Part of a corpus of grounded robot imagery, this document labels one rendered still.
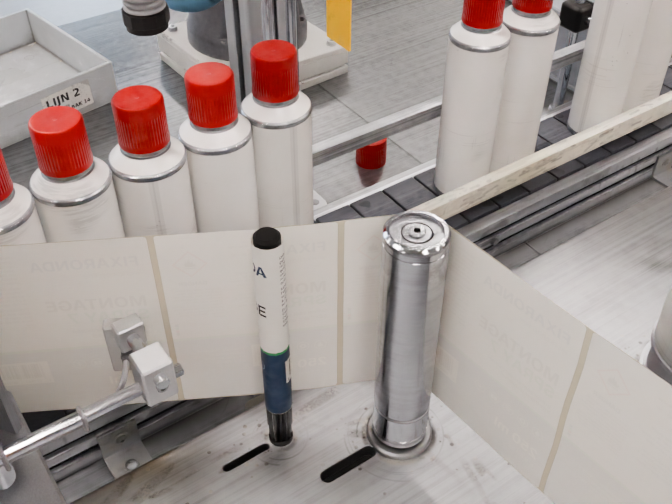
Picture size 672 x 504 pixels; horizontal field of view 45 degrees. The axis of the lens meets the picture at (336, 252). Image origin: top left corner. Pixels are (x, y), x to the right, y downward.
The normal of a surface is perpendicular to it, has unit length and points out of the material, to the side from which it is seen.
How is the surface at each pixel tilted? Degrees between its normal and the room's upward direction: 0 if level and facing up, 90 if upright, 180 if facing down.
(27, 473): 0
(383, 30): 0
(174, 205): 90
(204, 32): 70
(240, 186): 90
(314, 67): 90
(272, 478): 0
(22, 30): 90
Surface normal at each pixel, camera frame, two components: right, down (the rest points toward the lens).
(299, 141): 0.62, 0.52
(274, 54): 0.00, -0.77
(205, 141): -0.07, -0.11
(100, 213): 0.80, 0.40
